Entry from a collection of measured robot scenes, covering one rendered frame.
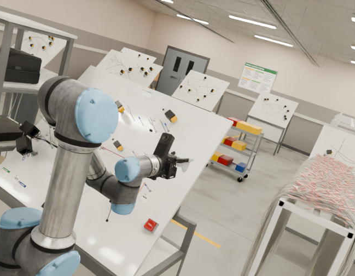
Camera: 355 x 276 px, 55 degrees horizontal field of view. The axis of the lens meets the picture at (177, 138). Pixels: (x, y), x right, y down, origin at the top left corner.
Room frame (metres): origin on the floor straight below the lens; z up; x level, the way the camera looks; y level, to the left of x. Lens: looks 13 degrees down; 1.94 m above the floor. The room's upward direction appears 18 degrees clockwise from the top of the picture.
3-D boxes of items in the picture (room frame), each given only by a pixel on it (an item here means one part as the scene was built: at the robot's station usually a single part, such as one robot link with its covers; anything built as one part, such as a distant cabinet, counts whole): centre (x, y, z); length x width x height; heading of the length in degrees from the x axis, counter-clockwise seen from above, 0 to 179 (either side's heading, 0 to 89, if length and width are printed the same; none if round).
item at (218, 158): (6.64, -1.07, 0.54); 0.99 x 0.50 x 1.08; 68
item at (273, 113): (10.39, -2.50, 0.83); 1.18 x 0.72 x 1.65; 66
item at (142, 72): (6.07, 1.31, 0.83); 1.18 x 0.72 x 1.65; 67
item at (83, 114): (0.80, 0.23, 1.54); 0.15 x 0.12 x 0.55; 60
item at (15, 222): (0.86, 0.35, 1.33); 0.13 x 0.12 x 0.14; 60
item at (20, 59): (2.20, 1.19, 1.56); 0.30 x 0.23 x 0.19; 154
